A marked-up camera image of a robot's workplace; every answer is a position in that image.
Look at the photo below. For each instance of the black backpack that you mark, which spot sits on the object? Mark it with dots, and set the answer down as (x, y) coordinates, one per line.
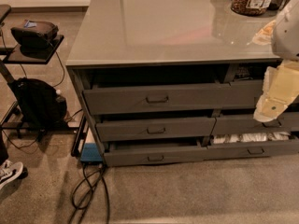
(39, 101)

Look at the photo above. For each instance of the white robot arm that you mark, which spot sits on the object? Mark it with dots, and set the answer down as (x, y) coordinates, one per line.
(285, 37)

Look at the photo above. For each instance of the grey cabinet with glossy top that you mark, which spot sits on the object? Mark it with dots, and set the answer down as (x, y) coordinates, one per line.
(129, 43)

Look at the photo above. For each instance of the blue cloth on pouch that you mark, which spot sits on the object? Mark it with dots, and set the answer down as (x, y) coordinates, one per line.
(30, 24)

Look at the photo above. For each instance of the black side stand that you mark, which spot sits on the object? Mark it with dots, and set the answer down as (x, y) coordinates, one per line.
(14, 118)

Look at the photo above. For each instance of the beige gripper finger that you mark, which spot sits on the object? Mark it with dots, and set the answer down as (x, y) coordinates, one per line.
(280, 89)

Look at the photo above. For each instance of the black white sneaker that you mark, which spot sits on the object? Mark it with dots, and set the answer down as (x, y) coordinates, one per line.
(10, 171)

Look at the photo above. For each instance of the blue box on floor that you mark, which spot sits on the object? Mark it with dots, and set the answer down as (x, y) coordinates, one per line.
(90, 153)

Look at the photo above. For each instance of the white items in drawer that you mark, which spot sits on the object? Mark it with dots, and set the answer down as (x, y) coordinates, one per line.
(250, 137)

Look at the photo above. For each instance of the black white patterned board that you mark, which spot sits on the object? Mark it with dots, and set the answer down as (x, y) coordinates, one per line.
(263, 37)

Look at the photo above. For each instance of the grey drawer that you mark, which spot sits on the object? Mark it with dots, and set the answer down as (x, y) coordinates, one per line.
(246, 82)
(155, 151)
(253, 149)
(142, 129)
(141, 99)
(238, 124)

